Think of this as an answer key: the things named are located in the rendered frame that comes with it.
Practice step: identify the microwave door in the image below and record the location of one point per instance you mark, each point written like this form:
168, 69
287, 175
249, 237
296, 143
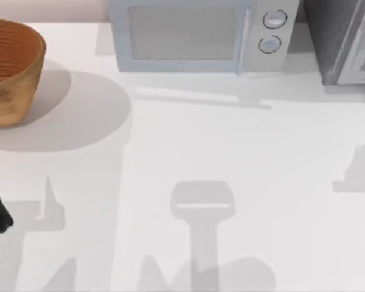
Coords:
182, 33

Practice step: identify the pale microwave oven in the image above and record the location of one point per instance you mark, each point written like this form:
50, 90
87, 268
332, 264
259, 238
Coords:
267, 62

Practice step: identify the round microwave knob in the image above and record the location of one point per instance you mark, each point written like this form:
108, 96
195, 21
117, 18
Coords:
274, 19
269, 44

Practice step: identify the brown woven basket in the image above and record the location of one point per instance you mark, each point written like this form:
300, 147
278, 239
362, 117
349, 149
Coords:
24, 82

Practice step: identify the grey cabinet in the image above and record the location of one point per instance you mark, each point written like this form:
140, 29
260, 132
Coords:
331, 42

